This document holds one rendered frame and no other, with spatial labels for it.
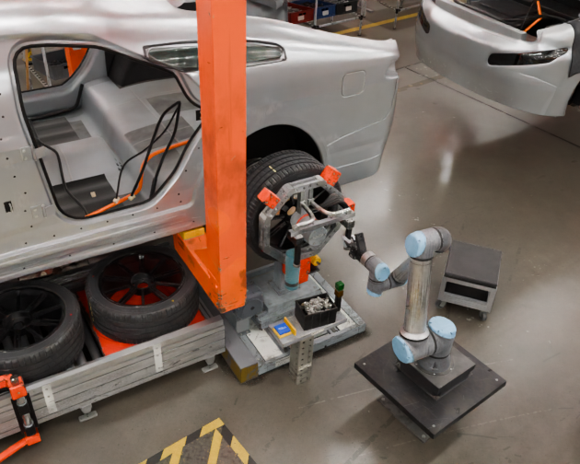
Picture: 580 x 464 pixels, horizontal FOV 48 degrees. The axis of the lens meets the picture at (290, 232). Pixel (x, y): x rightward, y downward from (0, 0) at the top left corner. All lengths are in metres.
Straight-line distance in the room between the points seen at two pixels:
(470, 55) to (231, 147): 3.12
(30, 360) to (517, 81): 4.09
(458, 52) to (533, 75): 0.68
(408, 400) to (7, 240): 2.25
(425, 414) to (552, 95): 3.05
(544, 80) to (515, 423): 2.76
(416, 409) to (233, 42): 2.07
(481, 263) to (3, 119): 3.04
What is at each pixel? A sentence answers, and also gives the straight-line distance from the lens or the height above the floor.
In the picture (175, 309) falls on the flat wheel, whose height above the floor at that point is 0.47.
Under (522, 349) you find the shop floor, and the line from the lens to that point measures 4.53.
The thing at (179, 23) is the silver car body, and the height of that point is 1.91.
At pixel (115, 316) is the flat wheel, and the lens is 3.77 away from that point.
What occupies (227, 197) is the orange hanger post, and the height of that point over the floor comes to 1.28.
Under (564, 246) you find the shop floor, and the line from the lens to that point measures 5.58.
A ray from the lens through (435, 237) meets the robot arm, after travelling 3.15.
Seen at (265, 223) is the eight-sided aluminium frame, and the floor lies 0.94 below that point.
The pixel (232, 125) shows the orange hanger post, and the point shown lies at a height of 1.67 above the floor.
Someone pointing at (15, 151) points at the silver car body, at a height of 1.47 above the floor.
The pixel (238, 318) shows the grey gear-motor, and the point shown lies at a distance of 4.01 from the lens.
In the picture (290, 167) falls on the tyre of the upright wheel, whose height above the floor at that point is 1.18.
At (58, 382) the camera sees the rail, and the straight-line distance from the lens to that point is 3.66.
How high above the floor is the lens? 3.04
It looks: 36 degrees down
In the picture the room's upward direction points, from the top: 3 degrees clockwise
